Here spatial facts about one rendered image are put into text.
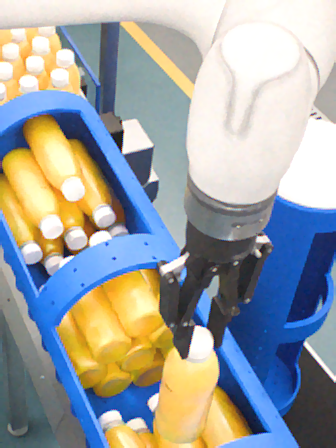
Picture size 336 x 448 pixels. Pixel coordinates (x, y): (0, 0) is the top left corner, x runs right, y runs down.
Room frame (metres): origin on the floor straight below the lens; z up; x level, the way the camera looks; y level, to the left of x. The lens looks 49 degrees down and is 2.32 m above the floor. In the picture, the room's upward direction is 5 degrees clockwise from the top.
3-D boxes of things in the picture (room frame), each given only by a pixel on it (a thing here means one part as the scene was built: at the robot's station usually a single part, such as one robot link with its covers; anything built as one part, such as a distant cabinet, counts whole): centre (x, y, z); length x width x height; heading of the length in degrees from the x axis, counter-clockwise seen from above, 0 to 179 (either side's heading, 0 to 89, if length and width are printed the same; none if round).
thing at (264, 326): (1.44, -0.39, 0.59); 0.28 x 0.28 x 0.88
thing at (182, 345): (0.63, -0.08, 1.47); 0.03 x 0.01 x 0.07; 27
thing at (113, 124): (1.53, 0.07, 0.95); 0.10 x 0.07 x 0.10; 117
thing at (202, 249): (0.64, -0.10, 1.62); 0.08 x 0.07 x 0.09; 117
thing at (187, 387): (0.64, -0.10, 1.34); 0.07 x 0.07 x 0.19
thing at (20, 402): (1.31, 0.26, 0.31); 0.06 x 0.06 x 0.63; 27
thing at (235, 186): (0.65, -0.10, 1.80); 0.13 x 0.11 x 0.16; 162
